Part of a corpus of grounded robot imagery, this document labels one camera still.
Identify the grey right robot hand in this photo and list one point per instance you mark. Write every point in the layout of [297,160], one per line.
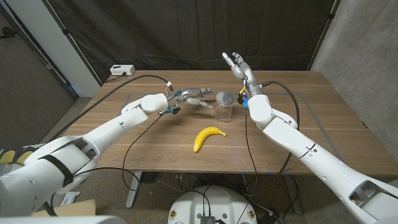
[247,74]

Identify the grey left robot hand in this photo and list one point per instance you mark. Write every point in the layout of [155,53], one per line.
[189,93]

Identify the clear glass jar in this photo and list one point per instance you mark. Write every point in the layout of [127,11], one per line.
[224,113]

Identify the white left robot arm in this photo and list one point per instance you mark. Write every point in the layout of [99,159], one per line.
[105,132]

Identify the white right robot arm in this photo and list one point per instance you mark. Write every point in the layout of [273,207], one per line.
[311,155]

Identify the yellow banana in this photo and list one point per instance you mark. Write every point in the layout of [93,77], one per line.
[202,137]

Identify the black backdrop curtain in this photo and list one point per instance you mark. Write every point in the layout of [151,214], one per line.
[174,31]

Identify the white power strip box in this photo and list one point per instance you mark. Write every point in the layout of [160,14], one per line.
[122,69]

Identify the black backdrop stand pole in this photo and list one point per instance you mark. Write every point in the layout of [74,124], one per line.
[73,42]
[323,32]

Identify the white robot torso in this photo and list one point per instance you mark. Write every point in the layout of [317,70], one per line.
[213,202]

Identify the white table leg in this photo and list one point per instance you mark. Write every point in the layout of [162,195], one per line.
[133,189]

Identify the black power brick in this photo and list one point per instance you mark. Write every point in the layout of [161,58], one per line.
[271,217]

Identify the cardboard sheet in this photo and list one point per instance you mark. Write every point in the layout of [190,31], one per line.
[71,209]

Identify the yellow black padded object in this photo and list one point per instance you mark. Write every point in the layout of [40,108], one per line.
[12,156]

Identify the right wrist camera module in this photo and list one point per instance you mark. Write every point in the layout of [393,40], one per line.
[243,99]

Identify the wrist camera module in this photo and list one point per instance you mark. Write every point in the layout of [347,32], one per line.
[171,110]
[243,99]

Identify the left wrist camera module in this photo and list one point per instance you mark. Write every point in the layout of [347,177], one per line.
[171,110]

